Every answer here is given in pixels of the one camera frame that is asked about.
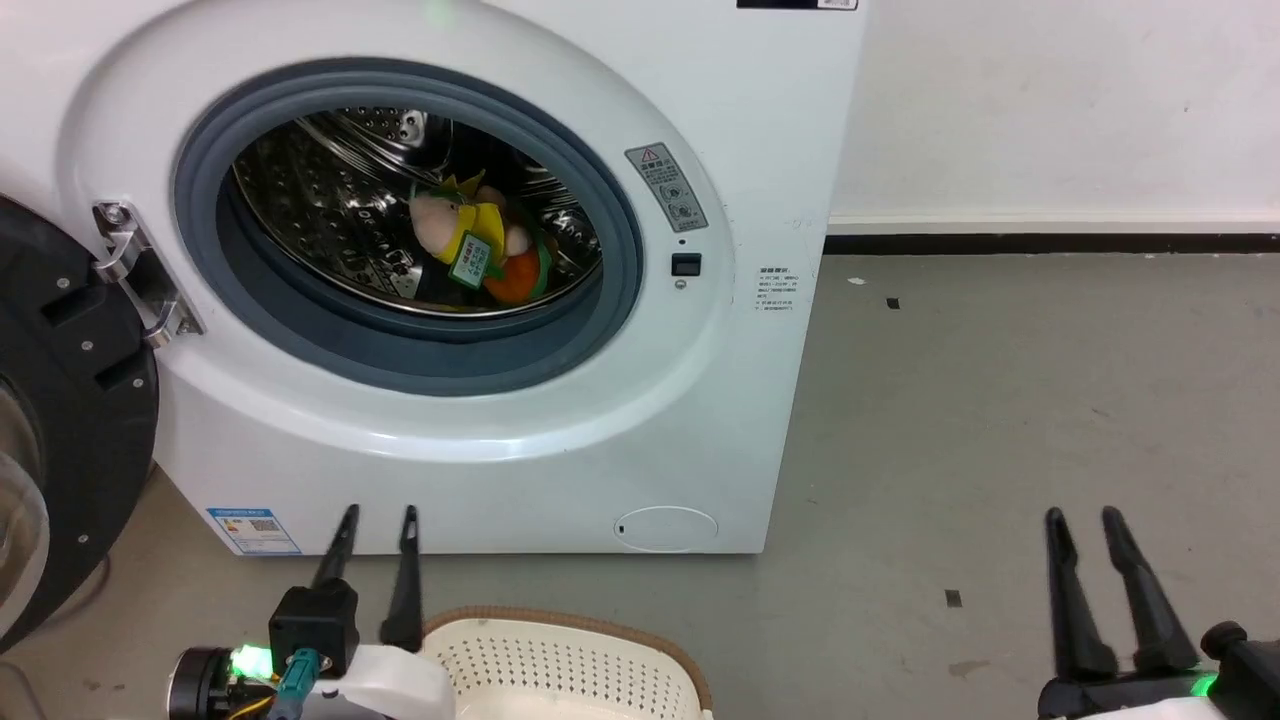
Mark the white perforated laundry basket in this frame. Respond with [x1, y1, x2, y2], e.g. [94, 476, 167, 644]
[420, 606, 714, 720]

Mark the grey warning label sticker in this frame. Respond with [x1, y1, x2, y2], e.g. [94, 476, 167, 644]
[625, 142, 709, 234]

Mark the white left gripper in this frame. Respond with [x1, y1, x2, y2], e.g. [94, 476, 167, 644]
[311, 504, 458, 720]

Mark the grey rubber door gasket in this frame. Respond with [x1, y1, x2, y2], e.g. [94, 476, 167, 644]
[173, 57, 644, 398]

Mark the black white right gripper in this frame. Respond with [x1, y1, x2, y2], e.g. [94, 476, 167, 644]
[1037, 505, 1229, 720]

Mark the teal cable connector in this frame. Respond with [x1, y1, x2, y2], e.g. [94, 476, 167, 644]
[276, 648, 323, 720]

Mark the round white filter cover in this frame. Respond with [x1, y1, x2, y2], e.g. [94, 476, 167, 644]
[613, 505, 719, 553]

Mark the white front-load washing machine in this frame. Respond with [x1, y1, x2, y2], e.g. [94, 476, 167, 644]
[0, 0, 869, 557]

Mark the blue energy label sticker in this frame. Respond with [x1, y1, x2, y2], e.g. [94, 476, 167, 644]
[206, 507, 302, 556]

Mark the metal door hinge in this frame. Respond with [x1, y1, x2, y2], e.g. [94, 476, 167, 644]
[92, 200, 204, 349]

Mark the stainless steel washer drum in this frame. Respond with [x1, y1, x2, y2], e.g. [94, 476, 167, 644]
[232, 108, 604, 319]

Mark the pink yellow orange plush toy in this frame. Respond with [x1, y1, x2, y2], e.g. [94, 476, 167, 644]
[408, 175, 557, 307]

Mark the black round washer door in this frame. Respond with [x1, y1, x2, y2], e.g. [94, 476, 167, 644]
[0, 195, 161, 653]

